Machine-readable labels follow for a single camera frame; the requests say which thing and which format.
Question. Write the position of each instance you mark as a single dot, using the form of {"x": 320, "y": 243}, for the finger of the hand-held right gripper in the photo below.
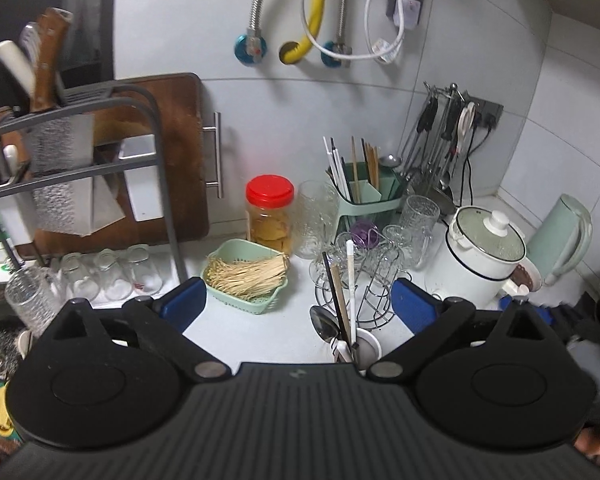
{"x": 580, "y": 325}
{"x": 505, "y": 303}

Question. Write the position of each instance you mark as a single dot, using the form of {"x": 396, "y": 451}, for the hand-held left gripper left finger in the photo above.
{"x": 185, "y": 302}

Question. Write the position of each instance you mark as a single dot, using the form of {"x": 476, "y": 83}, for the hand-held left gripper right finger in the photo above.
{"x": 412, "y": 305}

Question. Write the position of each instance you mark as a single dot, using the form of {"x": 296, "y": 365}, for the white plastic jar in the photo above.
{"x": 370, "y": 347}

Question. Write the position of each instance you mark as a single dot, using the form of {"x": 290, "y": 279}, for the white chopstick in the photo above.
{"x": 351, "y": 280}

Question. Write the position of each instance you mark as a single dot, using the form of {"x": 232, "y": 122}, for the light wooden chopstick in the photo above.
{"x": 341, "y": 305}

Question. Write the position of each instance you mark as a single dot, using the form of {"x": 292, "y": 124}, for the dark brown chopstick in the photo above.
{"x": 330, "y": 275}

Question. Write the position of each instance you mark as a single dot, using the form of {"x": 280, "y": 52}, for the large silver metal spoon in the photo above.
{"x": 325, "y": 322}

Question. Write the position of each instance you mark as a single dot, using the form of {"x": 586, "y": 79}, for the person's right hand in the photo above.
{"x": 592, "y": 447}

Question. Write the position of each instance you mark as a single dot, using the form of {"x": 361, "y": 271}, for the white electric cooker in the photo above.
{"x": 460, "y": 270}

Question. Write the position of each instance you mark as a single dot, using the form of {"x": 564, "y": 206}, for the green plastic basket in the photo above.
{"x": 245, "y": 306}

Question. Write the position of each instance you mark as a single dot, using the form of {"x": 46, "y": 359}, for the cluster of small clear glasses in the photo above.
{"x": 395, "y": 245}

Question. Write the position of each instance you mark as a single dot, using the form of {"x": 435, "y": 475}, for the enoki mushroom bundle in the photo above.
{"x": 245, "y": 277}

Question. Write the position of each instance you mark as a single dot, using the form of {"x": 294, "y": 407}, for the row of upturned clear glasses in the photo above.
{"x": 110, "y": 275}

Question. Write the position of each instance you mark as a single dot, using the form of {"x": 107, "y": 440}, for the pale green kettle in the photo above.
{"x": 555, "y": 240}

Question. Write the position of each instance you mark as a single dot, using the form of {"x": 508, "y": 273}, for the black metal dish rack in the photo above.
{"x": 173, "y": 220}

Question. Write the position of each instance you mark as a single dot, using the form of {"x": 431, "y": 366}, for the textured glass mug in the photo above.
{"x": 315, "y": 220}
{"x": 420, "y": 220}

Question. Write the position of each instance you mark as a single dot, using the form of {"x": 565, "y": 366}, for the purple scrubber ball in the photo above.
{"x": 365, "y": 234}

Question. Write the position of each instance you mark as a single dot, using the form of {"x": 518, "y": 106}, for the green plastic utensil holder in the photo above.
{"x": 347, "y": 210}

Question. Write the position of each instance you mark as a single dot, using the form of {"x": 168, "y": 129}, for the white plastic container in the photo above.
{"x": 140, "y": 185}

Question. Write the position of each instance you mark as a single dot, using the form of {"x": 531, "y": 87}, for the brown wooden cutting board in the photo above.
{"x": 180, "y": 160}

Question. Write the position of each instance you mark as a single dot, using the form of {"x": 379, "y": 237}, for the small silver ladle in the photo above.
{"x": 390, "y": 160}

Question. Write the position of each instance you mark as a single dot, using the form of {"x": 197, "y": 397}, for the textured clear drinking glass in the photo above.
{"x": 30, "y": 300}

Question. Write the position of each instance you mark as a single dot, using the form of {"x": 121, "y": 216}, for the black wall power socket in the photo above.
{"x": 490, "y": 112}

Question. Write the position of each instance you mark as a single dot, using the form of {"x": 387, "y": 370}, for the blue wall valve fitting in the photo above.
{"x": 330, "y": 60}
{"x": 250, "y": 50}

